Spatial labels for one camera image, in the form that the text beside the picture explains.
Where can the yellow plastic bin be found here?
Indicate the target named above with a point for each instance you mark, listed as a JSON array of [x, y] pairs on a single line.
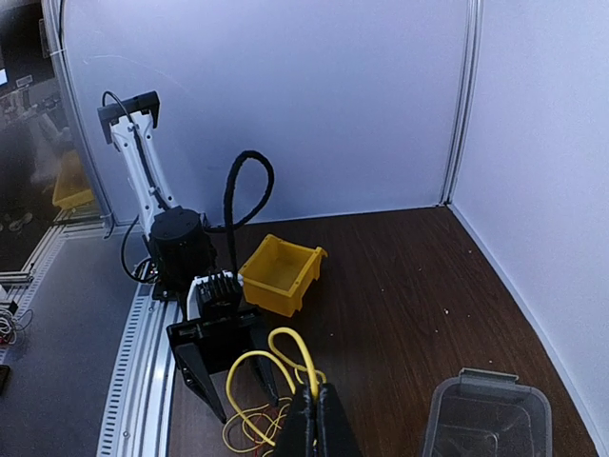
[[278, 274]]

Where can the right aluminium corner post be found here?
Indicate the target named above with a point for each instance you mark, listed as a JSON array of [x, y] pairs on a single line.
[[465, 98]]

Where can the left aluminium corner post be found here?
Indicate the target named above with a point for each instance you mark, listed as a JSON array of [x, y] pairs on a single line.
[[55, 25]]

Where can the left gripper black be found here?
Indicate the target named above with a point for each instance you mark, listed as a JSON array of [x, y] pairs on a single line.
[[201, 348]]

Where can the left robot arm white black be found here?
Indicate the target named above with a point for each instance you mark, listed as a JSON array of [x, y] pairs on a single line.
[[191, 261]]

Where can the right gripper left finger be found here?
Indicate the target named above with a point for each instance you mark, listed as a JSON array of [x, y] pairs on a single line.
[[299, 431]]

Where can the aluminium front rail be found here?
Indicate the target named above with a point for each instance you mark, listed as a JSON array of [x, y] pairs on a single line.
[[136, 416]]

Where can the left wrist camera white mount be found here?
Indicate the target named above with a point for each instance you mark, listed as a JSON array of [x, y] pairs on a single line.
[[215, 296]]

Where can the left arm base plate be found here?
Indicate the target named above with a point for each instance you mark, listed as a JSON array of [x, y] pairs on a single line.
[[147, 272]]

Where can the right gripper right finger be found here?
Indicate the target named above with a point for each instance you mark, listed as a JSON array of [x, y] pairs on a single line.
[[335, 436]]

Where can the clear grey plastic container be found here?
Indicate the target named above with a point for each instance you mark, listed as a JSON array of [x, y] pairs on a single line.
[[487, 413]]

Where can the aluminium corner post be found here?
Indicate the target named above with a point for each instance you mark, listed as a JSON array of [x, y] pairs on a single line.
[[465, 98], [55, 25]]

